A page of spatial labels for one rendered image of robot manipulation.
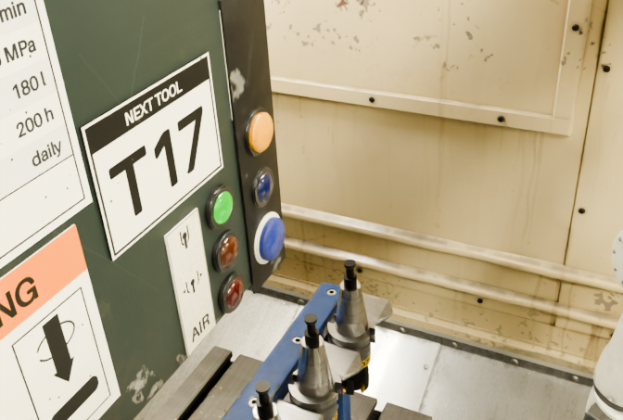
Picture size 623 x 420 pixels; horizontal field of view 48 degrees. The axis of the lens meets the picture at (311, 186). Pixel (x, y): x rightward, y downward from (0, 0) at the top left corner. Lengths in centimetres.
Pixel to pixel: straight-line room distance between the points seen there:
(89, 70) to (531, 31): 86
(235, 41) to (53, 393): 20
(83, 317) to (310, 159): 103
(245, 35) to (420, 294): 106
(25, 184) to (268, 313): 129
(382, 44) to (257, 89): 76
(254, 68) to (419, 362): 109
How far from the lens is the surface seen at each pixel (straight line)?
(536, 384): 143
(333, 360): 91
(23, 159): 29
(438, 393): 143
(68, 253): 32
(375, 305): 98
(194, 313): 42
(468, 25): 112
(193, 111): 38
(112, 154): 33
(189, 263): 40
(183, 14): 36
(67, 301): 33
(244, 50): 41
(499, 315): 139
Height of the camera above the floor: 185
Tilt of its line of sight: 31 degrees down
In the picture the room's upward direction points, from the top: 3 degrees counter-clockwise
